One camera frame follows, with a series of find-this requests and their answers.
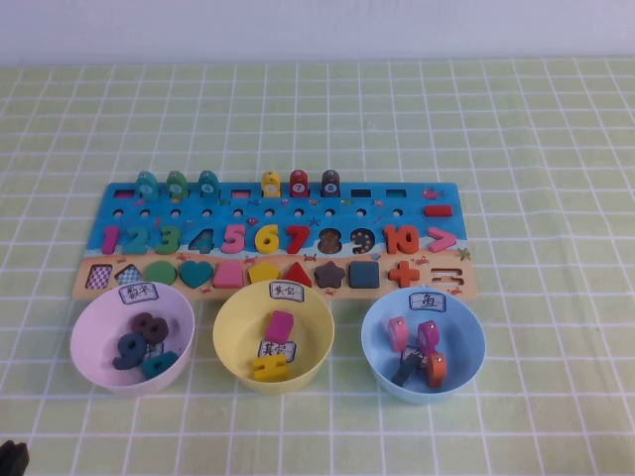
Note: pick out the yellow wooden equals sign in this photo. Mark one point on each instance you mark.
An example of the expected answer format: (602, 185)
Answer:
(270, 374)

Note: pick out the magenta wooden rectangle piece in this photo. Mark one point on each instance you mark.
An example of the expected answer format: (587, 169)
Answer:
(279, 326)

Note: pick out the yellow wooden fish piece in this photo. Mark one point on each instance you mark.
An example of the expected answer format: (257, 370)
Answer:
(270, 186)

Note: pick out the yellow wooden pentagon piece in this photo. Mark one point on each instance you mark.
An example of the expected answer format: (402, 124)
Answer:
(263, 275)

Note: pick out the teal wooden fish piece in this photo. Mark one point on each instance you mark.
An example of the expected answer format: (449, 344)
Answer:
(208, 184)
(147, 186)

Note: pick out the red wooden triangle piece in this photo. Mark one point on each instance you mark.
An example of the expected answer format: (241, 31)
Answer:
(296, 277)

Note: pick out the dark blue wooden number nine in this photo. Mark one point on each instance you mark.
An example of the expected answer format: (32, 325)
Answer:
(124, 359)

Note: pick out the green checked tablecloth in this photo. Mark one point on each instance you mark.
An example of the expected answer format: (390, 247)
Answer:
(546, 149)

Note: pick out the pink wooden greater-than sign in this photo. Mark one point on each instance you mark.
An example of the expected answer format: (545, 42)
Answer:
(449, 239)

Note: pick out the orange wooden plus sign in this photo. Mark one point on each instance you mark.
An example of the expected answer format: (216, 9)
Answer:
(404, 274)

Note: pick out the blue wooden puzzle board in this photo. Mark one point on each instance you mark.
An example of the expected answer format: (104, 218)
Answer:
(377, 218)

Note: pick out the teal wooden heart piece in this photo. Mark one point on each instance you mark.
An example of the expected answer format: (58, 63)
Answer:
(196, 273)

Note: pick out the orange wooden fish piece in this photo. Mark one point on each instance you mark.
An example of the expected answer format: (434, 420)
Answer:
(436, 372)

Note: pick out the white handwritten paper label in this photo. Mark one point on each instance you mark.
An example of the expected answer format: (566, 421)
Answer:
(277, 348)
(427, 301)
(286, 291)
(155, 348)
(411, 353)
(139, 293)

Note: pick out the light blue plastic bowl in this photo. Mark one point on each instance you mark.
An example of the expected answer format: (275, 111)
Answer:
(461, 347)

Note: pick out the yellow plastic bowl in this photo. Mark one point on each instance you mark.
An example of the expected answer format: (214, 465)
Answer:
(233, 337)

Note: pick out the dark blue wooden square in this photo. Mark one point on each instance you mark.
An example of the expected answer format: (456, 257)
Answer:
(364, 274)

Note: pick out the pink wooden number five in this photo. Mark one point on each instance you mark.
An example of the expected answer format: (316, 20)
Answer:
(239, 243)

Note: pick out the pink wooden fish piece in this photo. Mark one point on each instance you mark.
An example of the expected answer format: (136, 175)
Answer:
(397, 334)

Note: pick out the green wooden number three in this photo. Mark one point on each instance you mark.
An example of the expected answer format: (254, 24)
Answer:
(169, 240)

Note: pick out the brown wooden star piece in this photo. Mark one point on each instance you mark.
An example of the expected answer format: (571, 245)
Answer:
(330, 275)

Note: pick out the yellow wooden number six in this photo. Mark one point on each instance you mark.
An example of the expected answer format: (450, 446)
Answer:
(259, 240)

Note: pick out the green wooden circle piece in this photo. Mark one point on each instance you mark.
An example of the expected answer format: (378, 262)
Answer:
(161, 274)

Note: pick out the pink wooden number one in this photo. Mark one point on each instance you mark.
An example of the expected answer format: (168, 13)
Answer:
(110, 240)

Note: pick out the blue wooden number two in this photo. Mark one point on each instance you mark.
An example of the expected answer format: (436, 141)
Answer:
(135, 249)

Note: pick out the brown wooden number eight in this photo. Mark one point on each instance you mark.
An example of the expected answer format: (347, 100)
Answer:
(152, 328)

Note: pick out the orange wooden number ten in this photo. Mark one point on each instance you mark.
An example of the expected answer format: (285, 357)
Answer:
(390, 240)

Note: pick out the magenta wooden fish piece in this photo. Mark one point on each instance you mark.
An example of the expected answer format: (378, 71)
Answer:
(427, 337)

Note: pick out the teal wooden number four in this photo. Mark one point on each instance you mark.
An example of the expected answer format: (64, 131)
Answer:
(168, 359)

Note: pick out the red wooden number seven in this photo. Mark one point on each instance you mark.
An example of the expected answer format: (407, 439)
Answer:
(297, 230)

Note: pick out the brown wooden fish piece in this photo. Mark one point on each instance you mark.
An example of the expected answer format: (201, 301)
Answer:
(330, 184)

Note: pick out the pink plastic bowl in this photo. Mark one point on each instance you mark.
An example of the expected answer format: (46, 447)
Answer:
(94, 347)

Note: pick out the green wooden fish piece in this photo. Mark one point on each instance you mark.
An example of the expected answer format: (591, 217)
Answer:
(176, 186)

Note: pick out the pink wooden trapezoid piece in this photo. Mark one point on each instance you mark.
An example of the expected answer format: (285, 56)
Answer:
(228, 276)

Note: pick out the red wooden fish piece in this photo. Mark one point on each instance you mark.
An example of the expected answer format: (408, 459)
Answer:
(298, 184)

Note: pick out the red wooden minus sign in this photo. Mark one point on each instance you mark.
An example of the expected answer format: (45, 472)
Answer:
(437, 210)

